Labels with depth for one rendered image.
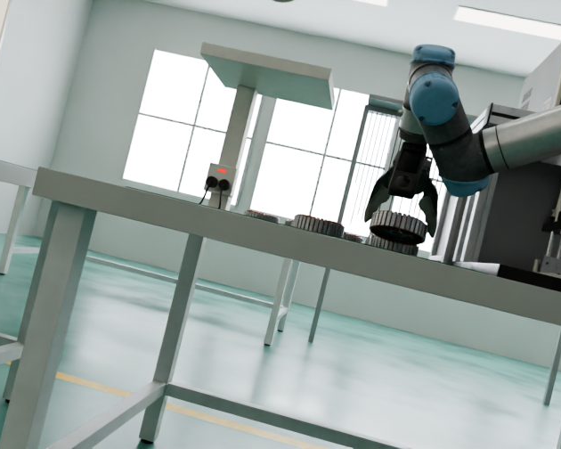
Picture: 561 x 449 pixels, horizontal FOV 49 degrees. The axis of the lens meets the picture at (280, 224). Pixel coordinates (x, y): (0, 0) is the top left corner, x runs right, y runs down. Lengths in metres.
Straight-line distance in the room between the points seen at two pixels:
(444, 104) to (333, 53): 7.06
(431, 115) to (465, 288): 0.28
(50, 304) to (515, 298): 0.77
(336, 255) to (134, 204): 0.34
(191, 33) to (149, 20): 0.59
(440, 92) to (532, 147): 0.17
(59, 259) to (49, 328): 0.12
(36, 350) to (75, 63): 7.72
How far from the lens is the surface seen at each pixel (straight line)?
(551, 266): 1.43
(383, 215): 1.20
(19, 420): 1.21
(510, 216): 1.55
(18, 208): 4.82
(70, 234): 1.13
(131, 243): 8.14
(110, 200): 1.07
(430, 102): 1.01
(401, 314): 7.71
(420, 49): 1.13
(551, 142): 1.06
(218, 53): 1.78
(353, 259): 0.99
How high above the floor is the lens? 0.73
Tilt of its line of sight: 1 degrees up
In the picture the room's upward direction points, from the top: 14 degrees clockwise
